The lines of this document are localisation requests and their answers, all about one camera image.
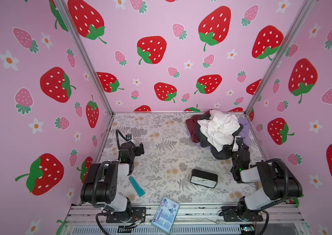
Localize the dark grey cloth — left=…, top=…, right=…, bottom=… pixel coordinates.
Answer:
left=195, top=110, right=243, bottom=160

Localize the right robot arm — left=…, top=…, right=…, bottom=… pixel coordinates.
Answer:
left=231, top=138, right=303, bottom=220

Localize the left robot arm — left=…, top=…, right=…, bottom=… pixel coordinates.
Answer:
left=80, top=129, right=144, bottom=222

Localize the white cloth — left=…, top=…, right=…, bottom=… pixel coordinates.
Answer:
left=197, top=110, right=240, bottom=152

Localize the maroon cloth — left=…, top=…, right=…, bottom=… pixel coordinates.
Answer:
left=185, top=111, right=210, bottom=143

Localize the black rectangular box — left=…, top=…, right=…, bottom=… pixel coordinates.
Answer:
left=190, top=169, right=218, bottom=189

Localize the teal plastic tool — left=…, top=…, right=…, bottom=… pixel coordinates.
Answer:
left=129, top=176, right=145, bottom=197

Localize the blue printed card packet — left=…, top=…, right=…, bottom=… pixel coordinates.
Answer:
left=151, top=197, right=180, bottom=234

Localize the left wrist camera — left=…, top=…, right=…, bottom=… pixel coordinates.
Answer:
left=125, top=134, right=133, bottom=141

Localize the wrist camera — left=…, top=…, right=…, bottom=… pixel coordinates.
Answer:
left=125, top=134, right=133, bottom=141
left=232, top=136, right=241, bottom=152

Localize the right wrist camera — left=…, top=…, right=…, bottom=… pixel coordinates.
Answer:
left=232, top=136, right=241, bottom=152

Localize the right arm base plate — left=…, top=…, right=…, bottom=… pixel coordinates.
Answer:
left=218, top=206, right=263, bottom=222

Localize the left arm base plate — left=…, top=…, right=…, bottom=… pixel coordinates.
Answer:
left=106, top=207, right=146, bottom=223

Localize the aluminium front rail frame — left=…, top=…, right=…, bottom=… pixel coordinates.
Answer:
left=61, top=203, right=312, bottom=235

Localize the left corner aluminium post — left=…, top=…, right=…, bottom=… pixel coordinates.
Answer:
left=55, top=0, right=114, bottom=117

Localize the corner aluminium post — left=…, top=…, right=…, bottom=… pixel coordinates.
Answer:
left=55, top=0, right=114, bottom=117
left=244, top=0, right=317, bottom=118

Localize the right corner aluminium post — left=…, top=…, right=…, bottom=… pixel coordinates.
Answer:
left=244, top=0, right=317, bottom=118

